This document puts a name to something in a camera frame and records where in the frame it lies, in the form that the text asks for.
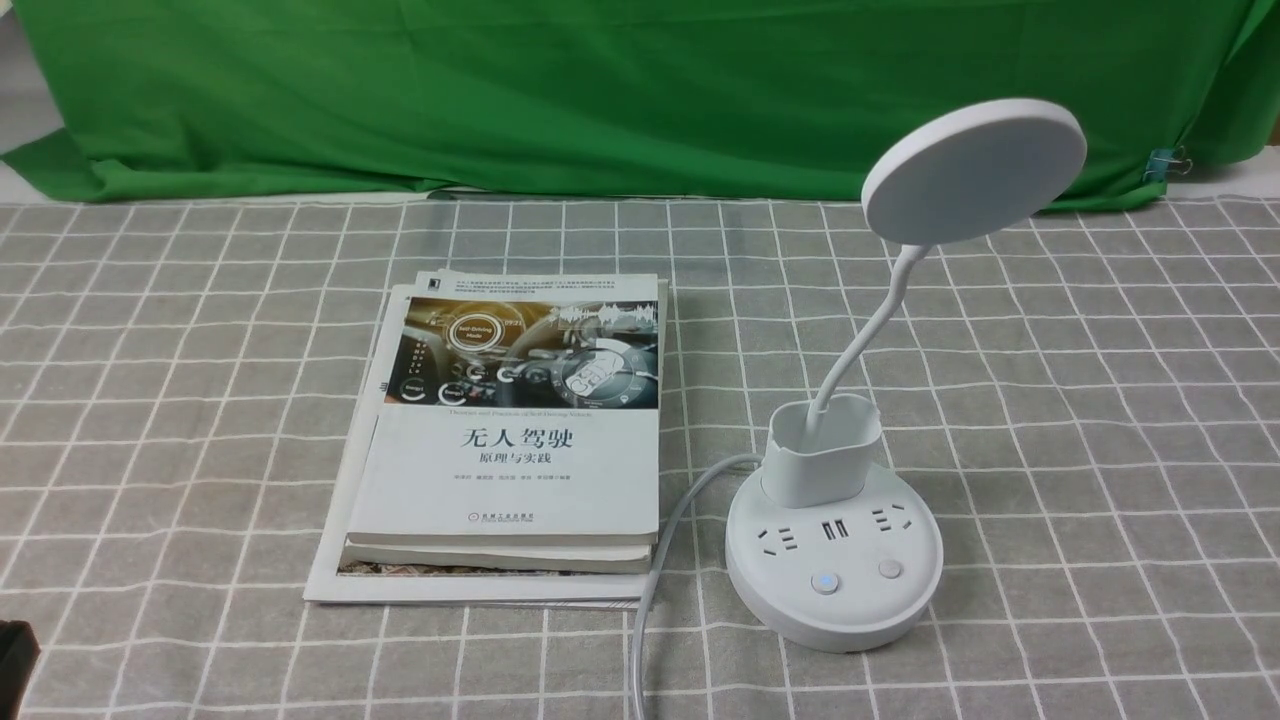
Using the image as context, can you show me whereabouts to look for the large white bottom magazine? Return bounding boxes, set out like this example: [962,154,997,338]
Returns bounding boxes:
[303,269,669,607]

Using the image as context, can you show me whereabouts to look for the white self-driving textbook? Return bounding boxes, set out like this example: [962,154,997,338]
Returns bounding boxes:
[347,272,668,544]

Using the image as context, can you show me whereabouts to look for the green backdrop cloth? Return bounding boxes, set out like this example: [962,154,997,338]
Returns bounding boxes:
[3,1,1277,209]

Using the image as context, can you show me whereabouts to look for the grey lamp power cable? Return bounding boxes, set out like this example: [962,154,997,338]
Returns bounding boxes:
[626,456,767,720]

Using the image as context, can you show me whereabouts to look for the black object at corner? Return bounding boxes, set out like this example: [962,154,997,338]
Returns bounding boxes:
[0,620,40,719]

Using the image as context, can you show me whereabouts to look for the white desk lamp with sockets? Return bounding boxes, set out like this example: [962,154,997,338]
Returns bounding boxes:
[724,97,1087,653]

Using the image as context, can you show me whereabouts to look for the blue binder clip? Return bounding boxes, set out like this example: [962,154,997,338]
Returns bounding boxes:
[1142,146,1194,184]

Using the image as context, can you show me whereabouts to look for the grey checked tablecloth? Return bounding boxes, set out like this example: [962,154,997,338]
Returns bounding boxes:
[1,199,1279,719]

